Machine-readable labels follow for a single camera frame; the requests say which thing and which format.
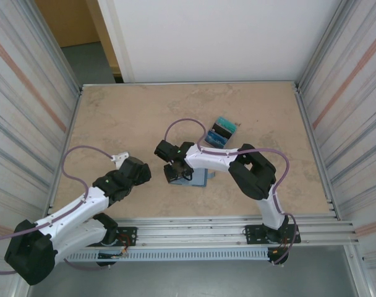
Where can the blue card with logo print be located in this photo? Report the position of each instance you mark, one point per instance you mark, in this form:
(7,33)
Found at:
(219,135)

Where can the aluminium frame rail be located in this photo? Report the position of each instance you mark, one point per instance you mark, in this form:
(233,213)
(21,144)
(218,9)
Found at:
(191,230)

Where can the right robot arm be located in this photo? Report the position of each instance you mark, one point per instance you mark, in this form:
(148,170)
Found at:
(253,176)

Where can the dark blue chip card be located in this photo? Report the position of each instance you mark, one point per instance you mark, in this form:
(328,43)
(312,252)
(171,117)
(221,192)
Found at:
(216,141)

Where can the brown wooden door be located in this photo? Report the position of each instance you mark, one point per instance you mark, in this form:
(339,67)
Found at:
(73,21)

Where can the black card with gold lines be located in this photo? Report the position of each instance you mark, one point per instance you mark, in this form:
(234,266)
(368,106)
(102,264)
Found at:
(221,130)

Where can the clear acrylic card stand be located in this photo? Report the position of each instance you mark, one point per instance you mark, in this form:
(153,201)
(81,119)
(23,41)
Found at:
(222,134)

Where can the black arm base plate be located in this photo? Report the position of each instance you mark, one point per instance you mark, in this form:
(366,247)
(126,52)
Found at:
(254,232)
(127,235)

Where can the teal leather card holder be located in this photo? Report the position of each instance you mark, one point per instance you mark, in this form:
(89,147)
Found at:
(198,179)

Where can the striped enclosure side panel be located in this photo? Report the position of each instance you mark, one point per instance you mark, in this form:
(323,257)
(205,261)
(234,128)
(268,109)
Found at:
(24,92)
(345,77)

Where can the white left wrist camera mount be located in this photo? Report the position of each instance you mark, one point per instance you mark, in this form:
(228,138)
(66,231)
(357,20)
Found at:
(120,157)

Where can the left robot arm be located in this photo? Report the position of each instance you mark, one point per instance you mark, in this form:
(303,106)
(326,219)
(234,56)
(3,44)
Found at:
(67,216)

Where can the teal card with white print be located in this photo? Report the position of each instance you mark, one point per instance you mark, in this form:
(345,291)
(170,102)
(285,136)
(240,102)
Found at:
(226,121)

